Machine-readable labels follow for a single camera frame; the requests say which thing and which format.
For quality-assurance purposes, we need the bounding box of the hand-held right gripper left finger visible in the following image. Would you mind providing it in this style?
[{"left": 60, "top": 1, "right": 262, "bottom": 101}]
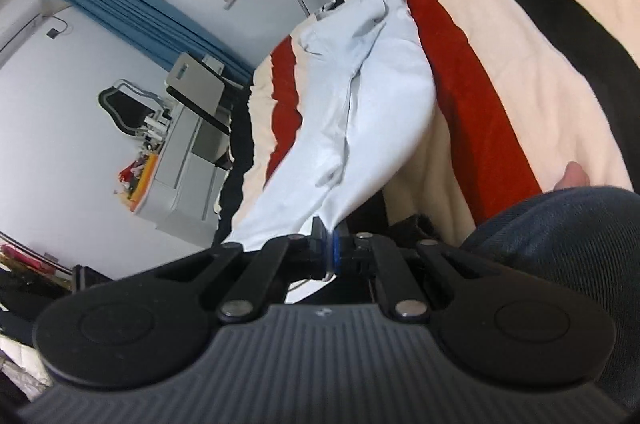
[{"left": 150, "top": 216, "right": 332, "bottom": 325}]

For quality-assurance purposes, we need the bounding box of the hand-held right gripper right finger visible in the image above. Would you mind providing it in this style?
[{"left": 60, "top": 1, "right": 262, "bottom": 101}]
[{"left": 331, "top": 226, "right": 501, "bottom": 322}]

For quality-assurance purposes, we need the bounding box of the white t-shirt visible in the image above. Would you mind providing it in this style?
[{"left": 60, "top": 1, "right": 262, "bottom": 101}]
[{"left": 227, "top": 0, "right": 436, "bottom": 255}]

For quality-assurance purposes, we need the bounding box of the white dresser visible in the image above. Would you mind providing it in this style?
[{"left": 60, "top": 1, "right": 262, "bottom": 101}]
[{"left": 135, "top": 99, "right": 236, "bottom": 247}]

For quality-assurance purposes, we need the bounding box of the orange box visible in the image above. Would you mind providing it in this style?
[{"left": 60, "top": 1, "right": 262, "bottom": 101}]
[{"left": 117, "top": 154, "right": 161, "bottom": 211}]

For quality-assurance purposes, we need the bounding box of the group of cosmetic bottles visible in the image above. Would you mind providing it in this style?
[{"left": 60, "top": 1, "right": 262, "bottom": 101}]
[{"left": 142, "top": 106, "right": 173, "bottom": 155}]

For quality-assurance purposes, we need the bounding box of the white black chair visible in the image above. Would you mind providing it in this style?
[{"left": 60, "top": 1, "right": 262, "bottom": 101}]
[{"left": 165, "top": 52, "right": 236, "bottom": 170}]

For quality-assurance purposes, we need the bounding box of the wavy framed mirror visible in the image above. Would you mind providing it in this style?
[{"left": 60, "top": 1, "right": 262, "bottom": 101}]
[{"left": 99, "top": 79, "right": 168, "bottom": 137}]

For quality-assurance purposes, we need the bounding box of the red black cream striped blanket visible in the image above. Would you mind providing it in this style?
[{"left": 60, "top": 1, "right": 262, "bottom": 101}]
[{"left": 215, "top": 0, "right": 640, "bottom": 255}]

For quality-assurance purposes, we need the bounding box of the dark cloth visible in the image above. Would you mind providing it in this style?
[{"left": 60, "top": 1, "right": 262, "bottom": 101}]
[{"left": 0, "top": 269, "right": 71, "bottom": 345}]

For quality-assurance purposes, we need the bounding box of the blue curtain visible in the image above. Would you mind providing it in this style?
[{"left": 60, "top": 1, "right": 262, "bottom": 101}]
[{"left": 45, "top": 0, "right": 256, "bottom": 85}]

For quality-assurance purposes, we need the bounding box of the wall socket with cable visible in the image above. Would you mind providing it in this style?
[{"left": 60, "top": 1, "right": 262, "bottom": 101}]
[{"left": 37, "top": 16, "right": 71, "bottom": 40}]

